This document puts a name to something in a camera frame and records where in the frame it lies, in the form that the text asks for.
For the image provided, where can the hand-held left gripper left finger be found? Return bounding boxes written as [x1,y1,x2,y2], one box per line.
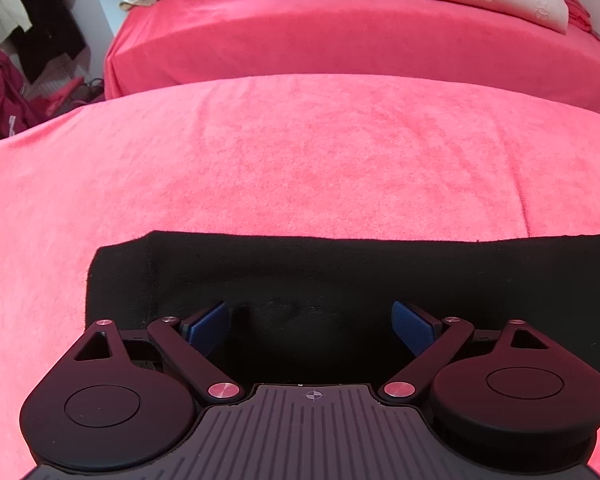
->
[74,301,246,404]

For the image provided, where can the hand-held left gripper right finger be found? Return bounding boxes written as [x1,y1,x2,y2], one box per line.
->
[377,300,553,404]

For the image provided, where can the black pants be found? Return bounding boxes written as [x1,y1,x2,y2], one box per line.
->
[85,230,600,397]

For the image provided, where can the magenta clothing pile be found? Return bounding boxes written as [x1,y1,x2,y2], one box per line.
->
[0,42,106,148]

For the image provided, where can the bed with pink cover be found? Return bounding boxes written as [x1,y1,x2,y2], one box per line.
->
[102,0,600,121]

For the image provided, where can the black hanging garment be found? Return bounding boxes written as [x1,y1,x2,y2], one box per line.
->
[2,0,87,83]

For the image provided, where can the folded red blanket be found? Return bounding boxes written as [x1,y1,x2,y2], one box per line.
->
[550,0,596,36]

